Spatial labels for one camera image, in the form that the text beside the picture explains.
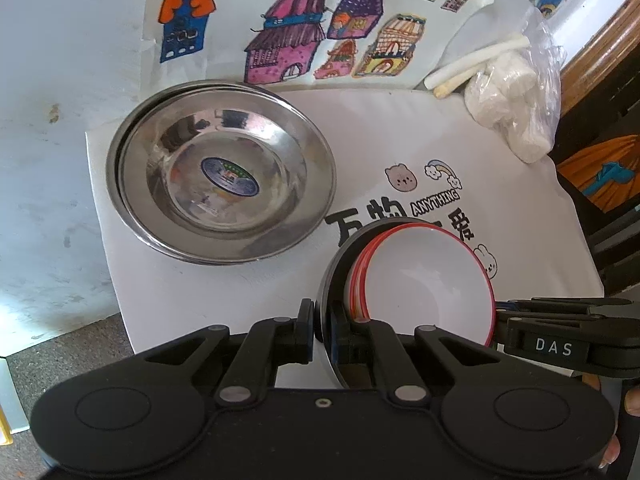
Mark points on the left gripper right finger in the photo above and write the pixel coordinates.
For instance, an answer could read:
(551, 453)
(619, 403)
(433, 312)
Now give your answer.
(376, 359)

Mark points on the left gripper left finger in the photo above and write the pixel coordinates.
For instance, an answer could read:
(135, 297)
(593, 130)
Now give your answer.
(269, 344)

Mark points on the deep steel bowl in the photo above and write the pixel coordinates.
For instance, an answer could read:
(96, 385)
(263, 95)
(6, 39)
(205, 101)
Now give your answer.
(331, 312)

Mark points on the floral ceramic bowl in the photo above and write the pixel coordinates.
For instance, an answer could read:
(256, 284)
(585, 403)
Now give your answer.
(354, 295)
(424, 275)

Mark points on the large steel plate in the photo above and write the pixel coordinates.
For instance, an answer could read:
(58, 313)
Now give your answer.
(222, 177)

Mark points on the person right hand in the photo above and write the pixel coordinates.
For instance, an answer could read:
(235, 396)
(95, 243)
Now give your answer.
(619, 455)

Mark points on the white printed table cloth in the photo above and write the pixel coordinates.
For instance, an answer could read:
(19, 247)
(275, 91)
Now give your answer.
(396, 153)

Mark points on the plastic bag of buns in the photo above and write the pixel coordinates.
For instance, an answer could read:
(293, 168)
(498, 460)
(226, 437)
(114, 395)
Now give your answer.
(518, 93)

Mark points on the beige rolled stick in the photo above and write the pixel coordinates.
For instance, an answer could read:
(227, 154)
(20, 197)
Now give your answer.
(448, 86)

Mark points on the white rolled stick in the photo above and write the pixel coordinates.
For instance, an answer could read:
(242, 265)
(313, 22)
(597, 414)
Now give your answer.
(446, 72)

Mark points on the houses drawing paper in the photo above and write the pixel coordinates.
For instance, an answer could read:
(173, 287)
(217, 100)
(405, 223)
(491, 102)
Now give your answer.
(281, 44)

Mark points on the brown wooden door frame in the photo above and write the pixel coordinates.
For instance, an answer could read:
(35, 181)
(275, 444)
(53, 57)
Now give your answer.
(613, 42)

